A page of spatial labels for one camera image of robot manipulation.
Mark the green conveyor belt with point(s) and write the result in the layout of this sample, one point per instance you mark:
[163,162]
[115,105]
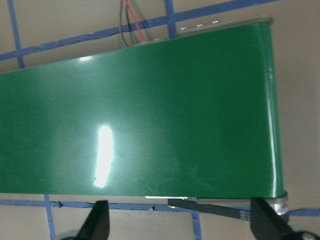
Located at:
[175,100]

